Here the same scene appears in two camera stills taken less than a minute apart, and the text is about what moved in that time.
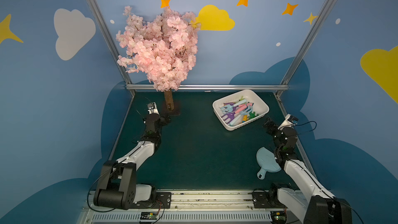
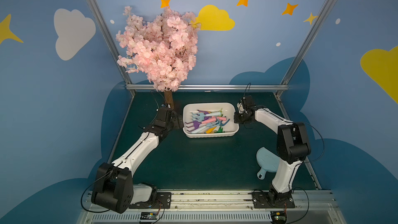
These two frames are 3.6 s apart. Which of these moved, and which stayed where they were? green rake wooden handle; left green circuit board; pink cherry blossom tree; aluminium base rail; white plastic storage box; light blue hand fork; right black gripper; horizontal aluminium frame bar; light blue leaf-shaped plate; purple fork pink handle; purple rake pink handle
Moved: green rake wooden handle; right black gripper; light blue hand fork; purple rake pink handle; white plastic storage box; purple fork pink handle
Stayed: horizontal aluminium frame bar; light blue leaf-shaped plate; pink cherry blossom tree; aluminium base rail; left green circuit board
